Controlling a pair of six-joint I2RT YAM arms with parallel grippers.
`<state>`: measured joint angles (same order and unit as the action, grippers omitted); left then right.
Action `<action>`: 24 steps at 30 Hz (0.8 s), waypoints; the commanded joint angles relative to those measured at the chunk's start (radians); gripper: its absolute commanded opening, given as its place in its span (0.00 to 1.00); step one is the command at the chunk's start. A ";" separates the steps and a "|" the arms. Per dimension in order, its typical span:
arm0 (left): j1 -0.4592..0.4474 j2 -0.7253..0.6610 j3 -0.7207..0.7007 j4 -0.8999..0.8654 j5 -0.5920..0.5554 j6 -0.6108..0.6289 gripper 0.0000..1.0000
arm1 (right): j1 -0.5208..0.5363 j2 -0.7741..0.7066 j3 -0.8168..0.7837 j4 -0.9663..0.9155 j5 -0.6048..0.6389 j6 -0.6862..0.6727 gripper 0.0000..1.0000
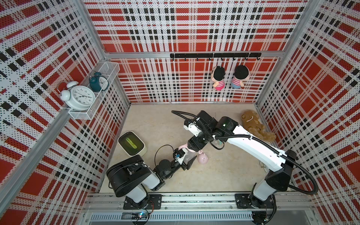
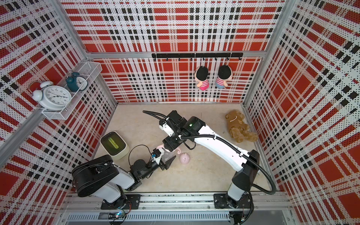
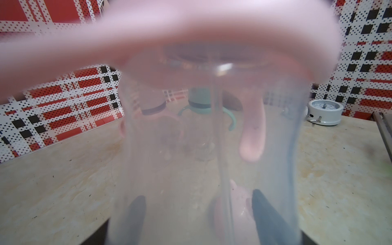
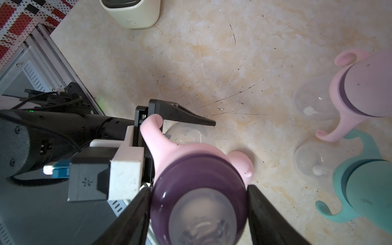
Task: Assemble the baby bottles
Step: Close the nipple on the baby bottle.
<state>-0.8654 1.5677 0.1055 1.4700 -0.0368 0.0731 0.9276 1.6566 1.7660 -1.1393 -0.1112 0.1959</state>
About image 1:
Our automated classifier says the clear baby bottle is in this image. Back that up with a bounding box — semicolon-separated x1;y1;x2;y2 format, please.
184;149;198;163

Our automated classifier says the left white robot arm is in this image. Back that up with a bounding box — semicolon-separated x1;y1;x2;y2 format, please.
106;153;197;208

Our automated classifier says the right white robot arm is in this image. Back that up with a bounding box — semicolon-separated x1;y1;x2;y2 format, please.
171;110;319;202

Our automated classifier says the pink pig cap left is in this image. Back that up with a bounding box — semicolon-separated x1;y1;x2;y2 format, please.
197;152;209;165

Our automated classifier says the white green sterilizer box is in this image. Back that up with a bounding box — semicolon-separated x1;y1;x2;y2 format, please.
118;131;147;157

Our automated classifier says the brown teddy bear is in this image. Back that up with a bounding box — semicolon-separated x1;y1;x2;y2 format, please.
241;110;276;142

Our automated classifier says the green circuit board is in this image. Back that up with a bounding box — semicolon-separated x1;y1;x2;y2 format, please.
121;211;149;221

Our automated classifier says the small white alarm clock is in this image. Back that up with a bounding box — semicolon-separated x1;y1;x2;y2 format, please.
259;162;269;173

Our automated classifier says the doll with pink pants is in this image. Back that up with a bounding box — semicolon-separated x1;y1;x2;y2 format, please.
211;66;225;91

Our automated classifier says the doll with blue pants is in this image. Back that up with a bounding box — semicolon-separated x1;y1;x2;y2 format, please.
231;65;250;89

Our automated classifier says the teal alarm clock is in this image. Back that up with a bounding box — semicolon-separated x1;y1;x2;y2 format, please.
89;72;109;92

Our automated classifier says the large white alarm clock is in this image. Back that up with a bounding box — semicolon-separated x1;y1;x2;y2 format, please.
61;81;96;111

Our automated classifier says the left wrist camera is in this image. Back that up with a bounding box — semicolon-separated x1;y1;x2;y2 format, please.
173;148;187;163

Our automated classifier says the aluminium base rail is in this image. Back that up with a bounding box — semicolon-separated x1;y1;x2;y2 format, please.
79;192;319;225

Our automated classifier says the black hook rail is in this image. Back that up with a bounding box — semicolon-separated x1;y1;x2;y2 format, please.
170;52;262;59

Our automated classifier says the white wire shelf basket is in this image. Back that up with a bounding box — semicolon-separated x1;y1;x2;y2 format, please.
61;62;120;121

